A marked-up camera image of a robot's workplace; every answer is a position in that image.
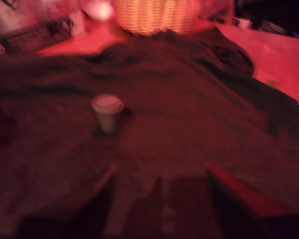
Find small white round camera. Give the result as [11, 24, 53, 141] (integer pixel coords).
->
[81, 0, 115, 20]

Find dark cloth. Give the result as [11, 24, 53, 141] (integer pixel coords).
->
[0, 27, 299, 239]

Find wicker basket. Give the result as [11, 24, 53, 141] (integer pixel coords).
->
[113, 0, 205, 35]

